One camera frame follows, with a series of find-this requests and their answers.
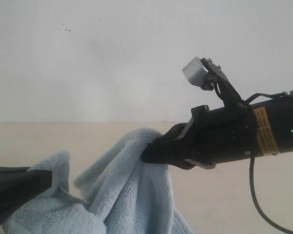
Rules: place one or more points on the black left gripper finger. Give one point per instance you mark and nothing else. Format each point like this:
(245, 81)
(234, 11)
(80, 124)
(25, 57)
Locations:
(19, 185)

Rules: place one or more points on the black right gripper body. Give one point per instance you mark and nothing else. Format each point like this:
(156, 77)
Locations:
(219, 136)

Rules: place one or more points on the light blue fleece towel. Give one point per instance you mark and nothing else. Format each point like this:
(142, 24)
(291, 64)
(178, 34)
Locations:
(120, 195)

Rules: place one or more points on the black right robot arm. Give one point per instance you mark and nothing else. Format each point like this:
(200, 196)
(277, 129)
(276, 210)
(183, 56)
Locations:
(274, 119)

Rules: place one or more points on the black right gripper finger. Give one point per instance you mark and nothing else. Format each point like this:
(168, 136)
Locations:
(171, 137)
(158, 153)

